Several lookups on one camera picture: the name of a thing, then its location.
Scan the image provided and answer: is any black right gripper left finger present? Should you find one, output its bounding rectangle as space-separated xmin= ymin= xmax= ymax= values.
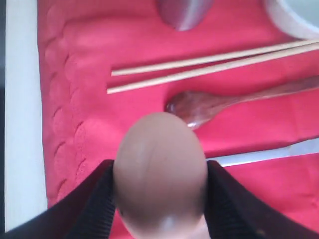
xmin=1 ymin=160 xmax=115 ymax=239

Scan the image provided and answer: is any dark wooden spoon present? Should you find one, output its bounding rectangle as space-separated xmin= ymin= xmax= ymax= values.
xmin=165 ymin=76 xmax=319 ymax=130

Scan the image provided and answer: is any wooden chopstick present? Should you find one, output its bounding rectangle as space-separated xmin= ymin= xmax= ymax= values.
xmin=106 ymin=43 xmax=319 ymax=94
xmin=111 ymin=39 xmax=319 ymax=76

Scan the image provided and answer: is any brown egg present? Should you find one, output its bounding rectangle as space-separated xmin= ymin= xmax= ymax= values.
xmin=113 ymin=113 xmax=208 ymax=239

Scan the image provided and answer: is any red tablecloth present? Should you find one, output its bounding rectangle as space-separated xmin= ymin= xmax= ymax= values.
xmin=37 ymin=0 xmax=319 ymax=232

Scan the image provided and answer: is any stainless steel cup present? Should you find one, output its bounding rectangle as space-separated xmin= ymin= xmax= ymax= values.
xmin=156 ymin=0 xmax=213 ymax=31

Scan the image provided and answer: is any silver table knife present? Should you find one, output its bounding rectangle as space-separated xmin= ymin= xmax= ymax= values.
xmin=207 ymin=138 xmax=319 ymax=167

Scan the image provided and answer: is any left wooden chopstick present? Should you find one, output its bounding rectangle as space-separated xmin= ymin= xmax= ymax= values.
xmin=111 ymin=39 xmax=319 ymax=76

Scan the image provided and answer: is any white ceramic bowl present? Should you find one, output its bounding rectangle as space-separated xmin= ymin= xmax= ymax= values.
xmin=263 ymin=0 xmax=319 ymax=39

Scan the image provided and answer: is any right wooden chopstick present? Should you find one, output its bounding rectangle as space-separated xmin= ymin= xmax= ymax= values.
xmin=106 ymin=43 xmax=319 ymax=94

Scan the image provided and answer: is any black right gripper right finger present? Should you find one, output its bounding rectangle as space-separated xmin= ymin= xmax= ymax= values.
xmin=204 ymin=161 xmax=319 ymax=239

